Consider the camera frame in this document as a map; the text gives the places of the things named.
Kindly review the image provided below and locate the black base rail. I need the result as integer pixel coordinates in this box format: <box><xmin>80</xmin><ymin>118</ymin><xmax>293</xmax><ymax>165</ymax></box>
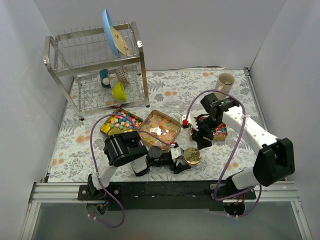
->
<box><xmin>77</xmin><ymin>180</ymin><xmax>257</xmax><ymax>211</ymax></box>

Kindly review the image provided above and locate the gold round jar lid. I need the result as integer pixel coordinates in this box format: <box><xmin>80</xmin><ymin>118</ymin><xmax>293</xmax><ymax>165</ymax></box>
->
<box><xmin>183</xmin><ymin>147</ymin><xmax>202</xmax><ymax>167</ymax></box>

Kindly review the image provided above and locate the gold tin of star candies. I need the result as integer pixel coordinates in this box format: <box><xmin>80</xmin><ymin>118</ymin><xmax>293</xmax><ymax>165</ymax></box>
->
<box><xmin>100</xmin><ymin>107</ymin><xmax>144</xmax><ymax>135</ymax></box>

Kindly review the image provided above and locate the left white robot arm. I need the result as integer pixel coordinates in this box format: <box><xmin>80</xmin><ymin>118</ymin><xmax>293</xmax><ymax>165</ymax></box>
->
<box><xmin>87</xmin><ymin>131</ymin><xmax>191</xmax><ymax>200</ymax></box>

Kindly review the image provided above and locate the aluminium frame rail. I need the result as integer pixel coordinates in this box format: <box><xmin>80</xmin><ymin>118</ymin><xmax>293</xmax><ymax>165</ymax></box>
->
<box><xmin>22</xmin><ymin>180</ymin><xmax>312</xmax><ymax>240</ymax></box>

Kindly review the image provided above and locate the cream floral plate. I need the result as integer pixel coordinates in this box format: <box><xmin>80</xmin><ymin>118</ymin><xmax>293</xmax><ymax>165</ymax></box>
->
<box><xmin>110</xmin><ymin>26</ymin><xmax>130</xmax><ymax>56</ymax></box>

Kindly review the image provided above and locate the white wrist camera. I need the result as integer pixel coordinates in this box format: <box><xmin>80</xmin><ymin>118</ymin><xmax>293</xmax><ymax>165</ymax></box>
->
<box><xmin>181</xmin><ymin>113</ymin><xmax>199</xmax><ymax>131</ymax></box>
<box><xmin>170</xmin><ymin>146</ymin><xmax>184</xmax><ymax>163</ymax></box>

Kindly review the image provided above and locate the floral table mat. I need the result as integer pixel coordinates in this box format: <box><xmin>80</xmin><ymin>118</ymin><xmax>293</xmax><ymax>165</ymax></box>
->
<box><xmin>48</xmin><ymin>68</ymin><xmax>256</xmax><ymax>183</ymax></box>

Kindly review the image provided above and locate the blue white mug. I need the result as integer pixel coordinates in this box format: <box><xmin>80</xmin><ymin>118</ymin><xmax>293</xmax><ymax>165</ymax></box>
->
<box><xmin>98</xmin><ymin>68</ymin><xmax>111</xmax><ymax>88</ymax></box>

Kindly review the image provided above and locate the gold tin of gummy candies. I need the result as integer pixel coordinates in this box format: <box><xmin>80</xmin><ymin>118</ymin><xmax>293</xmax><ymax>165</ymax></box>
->
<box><xmin>138</xmin><ymin>110</ymin><xmax>181</xmax><ymax>153</ymax></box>

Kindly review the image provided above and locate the steel dish rack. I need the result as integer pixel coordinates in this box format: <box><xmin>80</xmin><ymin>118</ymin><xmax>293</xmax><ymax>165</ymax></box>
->
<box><xmin>43</xmin><ymin>21</ymin><xmax>150</xmax><ymax>120</ymax></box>

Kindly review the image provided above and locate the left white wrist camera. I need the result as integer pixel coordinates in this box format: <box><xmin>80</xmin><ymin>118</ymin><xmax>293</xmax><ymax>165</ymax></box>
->
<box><xmin>170</xmin><ymin>146</ymin><xmax>184</xmax><ymax>163</ymax></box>

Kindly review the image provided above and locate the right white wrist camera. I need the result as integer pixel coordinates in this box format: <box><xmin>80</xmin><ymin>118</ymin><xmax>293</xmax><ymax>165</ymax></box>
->
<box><xmin>181</xmin><ymin>113</ymin><xmax>199</xmax><ymax>131</ymax></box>

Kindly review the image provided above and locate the lime green bowl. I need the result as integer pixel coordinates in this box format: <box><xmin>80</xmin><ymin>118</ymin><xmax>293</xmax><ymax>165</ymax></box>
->
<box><xmin>111</xmin><ymin>82</ymin><xmax>127</xmax><ymax>102</ymax></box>

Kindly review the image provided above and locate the blue plate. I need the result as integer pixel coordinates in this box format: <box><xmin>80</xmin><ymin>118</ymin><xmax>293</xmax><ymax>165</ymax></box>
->
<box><xmin>101</xmin><ymin>9</ymin><xmax>120</xmax><ymax>58</ymax></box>

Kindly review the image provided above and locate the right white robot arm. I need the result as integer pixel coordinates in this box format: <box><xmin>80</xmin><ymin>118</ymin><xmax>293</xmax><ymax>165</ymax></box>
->
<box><xmin>191</xmin><ymin>93</ymin><xmax>295</xmax><ymax>199</ymax></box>

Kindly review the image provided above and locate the beige ceramic mug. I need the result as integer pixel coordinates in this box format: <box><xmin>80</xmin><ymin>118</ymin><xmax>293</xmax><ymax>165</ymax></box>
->
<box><xmin>215</xmin><ymin>72</ymin><xmax>236</xmax><ymax>93</ymax></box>

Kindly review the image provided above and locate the patterned ceramic cup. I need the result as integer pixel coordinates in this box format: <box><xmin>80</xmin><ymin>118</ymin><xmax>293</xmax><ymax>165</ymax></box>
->
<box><xmin>115</xmin><ymin>65</ymin><xmax>130</xmax><ymax>84</ymax></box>

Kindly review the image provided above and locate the gold tin of lollipops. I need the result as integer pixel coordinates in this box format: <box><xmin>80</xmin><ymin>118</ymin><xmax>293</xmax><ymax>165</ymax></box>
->
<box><xmin>189</xmin><ymin>116</ymin><xmax>228</xmax><ymax>141</ymax></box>

